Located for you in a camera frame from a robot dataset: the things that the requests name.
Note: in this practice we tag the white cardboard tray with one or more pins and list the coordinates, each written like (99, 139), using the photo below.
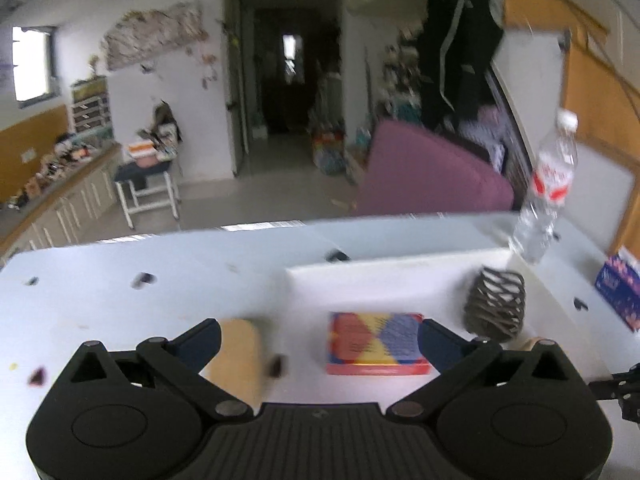
(433, 285)

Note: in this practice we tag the plastic drawer unit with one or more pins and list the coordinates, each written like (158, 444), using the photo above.
(91, 107)

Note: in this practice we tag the beige Kinyo case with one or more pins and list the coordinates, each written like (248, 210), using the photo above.
(529, 344)

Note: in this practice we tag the oval wooden block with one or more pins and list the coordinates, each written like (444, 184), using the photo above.
(239, 367)

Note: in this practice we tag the clear water bottle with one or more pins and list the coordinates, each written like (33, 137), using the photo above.
(552, 179)

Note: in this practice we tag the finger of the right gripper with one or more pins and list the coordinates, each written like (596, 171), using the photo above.
(621, 386)

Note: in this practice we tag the colourful card box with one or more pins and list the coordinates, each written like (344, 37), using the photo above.
(375, 344)

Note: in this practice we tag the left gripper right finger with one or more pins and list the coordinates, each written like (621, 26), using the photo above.
(459, 362)

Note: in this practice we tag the dark brown wavy hair claw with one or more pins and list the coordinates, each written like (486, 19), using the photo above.
(495, 305)

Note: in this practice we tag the pink pot on stool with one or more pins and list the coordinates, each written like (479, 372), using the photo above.
(143, 153)

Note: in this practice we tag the small dark stool table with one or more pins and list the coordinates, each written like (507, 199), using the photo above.
(146, 189)

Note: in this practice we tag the purple armchair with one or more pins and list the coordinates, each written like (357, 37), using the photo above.
(414, 171)

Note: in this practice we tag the purple tissue pack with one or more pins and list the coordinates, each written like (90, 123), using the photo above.
(619, 284)

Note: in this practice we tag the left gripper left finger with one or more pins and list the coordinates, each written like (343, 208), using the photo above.
(178, 363)

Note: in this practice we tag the black hanging jacket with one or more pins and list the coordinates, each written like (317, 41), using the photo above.
(459, 38)

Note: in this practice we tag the white cabinet counter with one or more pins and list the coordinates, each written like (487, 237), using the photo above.
(65, 210)

